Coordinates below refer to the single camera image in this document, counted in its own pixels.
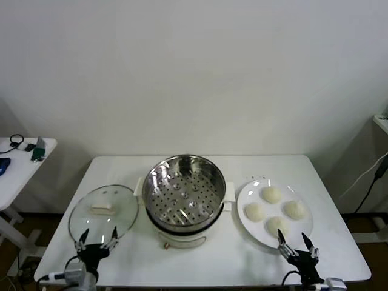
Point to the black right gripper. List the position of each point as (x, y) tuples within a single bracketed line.
[(304, 262)]

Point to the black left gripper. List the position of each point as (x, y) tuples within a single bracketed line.
[(92, 251)]

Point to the white steamed baozi bun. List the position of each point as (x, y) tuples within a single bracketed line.
[(255, 212), (272, 194), (277, 224), (295, 209)]

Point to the round glass pot lid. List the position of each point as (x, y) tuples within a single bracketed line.
[(100, 209)]

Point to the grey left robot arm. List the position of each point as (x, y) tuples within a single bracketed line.
[(89, 282)]

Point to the stainless steel steamer basket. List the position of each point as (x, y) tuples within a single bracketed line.
[(182, 197)]

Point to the large white round plate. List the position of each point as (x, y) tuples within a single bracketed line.
[(257, 230)]

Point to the white side table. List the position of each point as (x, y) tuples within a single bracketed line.
[(18, 182)]

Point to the small dark device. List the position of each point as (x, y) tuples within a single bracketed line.
[(29, 147)]

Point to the blue object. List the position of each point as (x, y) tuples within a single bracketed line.
[(3, 166)]

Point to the small white adapter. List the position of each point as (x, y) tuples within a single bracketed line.
[(21, 147)]

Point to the white shelf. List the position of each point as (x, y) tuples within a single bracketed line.
[(382, 122)]

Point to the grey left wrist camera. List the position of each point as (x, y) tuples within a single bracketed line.
[(74, 270)]

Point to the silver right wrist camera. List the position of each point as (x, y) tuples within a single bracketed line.
[(336, 284)]

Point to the white stand foot frame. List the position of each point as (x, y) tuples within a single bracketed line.
[(373, 237)]

